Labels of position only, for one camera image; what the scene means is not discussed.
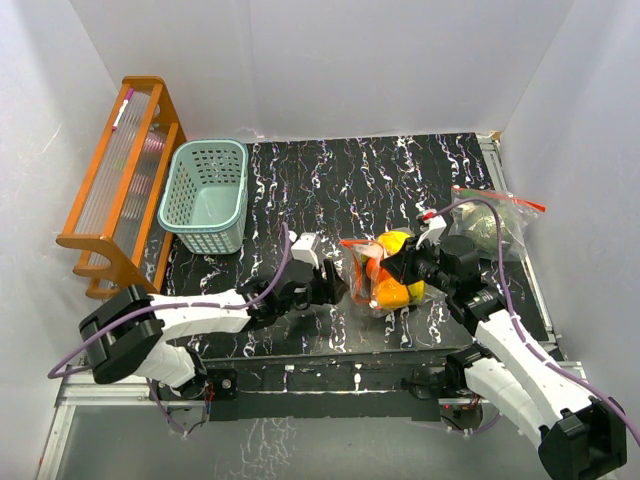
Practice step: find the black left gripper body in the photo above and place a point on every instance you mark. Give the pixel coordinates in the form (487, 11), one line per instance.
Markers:
(317, 293)

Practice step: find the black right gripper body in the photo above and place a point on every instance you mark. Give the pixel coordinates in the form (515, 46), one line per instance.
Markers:
(422, 264)

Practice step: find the fake yellow bell pepper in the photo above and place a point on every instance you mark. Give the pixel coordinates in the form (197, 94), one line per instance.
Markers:
(390, 295)

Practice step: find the fake orange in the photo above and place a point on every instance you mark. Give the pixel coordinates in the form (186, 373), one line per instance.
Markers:
(375, 272)

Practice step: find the clear zip bag with fruit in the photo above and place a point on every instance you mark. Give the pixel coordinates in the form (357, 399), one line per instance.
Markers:
(357, 252)

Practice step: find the fake banana bunch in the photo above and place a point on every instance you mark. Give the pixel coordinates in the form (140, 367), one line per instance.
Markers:
(392, 241)

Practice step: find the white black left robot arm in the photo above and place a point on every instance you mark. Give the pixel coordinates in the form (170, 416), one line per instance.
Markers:
(132, 333)

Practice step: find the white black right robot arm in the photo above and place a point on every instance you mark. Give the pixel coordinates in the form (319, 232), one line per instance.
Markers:
(577, 434)

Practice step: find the clear zip bag with vegetables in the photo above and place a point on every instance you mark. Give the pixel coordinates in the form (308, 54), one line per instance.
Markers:
(475, 221)

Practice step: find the teal plastic basket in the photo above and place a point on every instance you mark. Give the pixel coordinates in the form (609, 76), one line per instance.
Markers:
(206, 194)

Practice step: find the orange wooden rack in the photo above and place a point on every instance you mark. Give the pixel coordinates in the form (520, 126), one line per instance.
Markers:
(113, 221)

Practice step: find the pink white marker pen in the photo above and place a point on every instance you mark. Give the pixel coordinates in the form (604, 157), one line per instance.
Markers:
(123, 107)

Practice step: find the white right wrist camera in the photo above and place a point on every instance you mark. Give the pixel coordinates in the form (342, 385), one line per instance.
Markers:
(432, 226)

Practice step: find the aluminium frame rail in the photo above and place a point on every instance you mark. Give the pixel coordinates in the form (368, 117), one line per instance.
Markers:
(412, 386)

